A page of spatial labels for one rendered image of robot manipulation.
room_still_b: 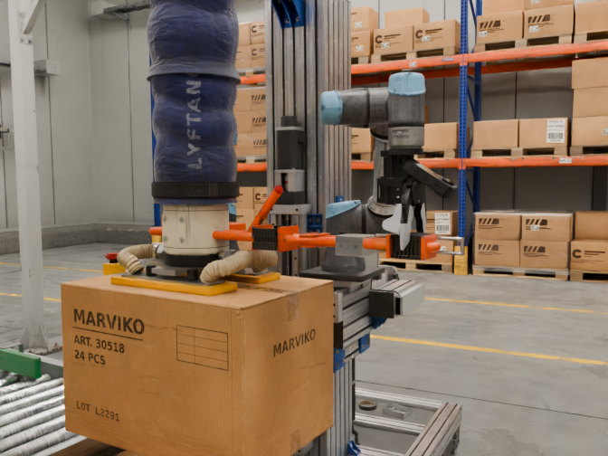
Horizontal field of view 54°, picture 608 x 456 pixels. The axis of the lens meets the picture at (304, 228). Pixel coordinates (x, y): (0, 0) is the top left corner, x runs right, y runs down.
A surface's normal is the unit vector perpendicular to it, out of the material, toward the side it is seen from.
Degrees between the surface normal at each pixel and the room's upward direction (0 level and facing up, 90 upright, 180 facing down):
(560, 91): 90
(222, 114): 68
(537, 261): 90
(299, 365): 90
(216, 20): 75
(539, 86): 90
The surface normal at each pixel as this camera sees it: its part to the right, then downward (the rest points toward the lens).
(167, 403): -0.52, 0.07
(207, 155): 0.34, -0.20
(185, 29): 0.08, 0.09
